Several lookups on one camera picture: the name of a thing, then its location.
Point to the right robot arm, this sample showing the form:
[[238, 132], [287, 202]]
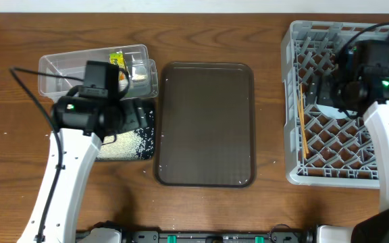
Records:
[[369, 97]]

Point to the brown serving tray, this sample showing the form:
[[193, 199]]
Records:
[[206, 125]]

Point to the green yellow snack wrapper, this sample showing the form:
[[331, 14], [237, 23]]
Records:
[[117, 58]]

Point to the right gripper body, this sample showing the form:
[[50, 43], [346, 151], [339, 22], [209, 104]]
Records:
[[326, 94]]

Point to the black rectangular tray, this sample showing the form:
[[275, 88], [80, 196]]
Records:
[[147, 141]]

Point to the wooden chopstick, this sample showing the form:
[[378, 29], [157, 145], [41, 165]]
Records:
[[302, 122]]

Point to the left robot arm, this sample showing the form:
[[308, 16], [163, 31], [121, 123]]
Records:
[[82, 125]]

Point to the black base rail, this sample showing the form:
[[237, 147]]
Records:
[[109, 231]]

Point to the clear plastic waste bin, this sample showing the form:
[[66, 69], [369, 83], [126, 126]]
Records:
[[70, 67]]

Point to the light blue bowl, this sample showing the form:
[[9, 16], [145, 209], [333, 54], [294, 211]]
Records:
[[335, 113]]

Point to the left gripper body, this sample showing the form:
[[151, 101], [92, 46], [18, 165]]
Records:
[[133, 116]]

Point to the grey dishwasher rack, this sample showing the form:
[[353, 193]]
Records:
[[341, 153]]

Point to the pile of rice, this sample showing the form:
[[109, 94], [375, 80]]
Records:
[[130, 145]]

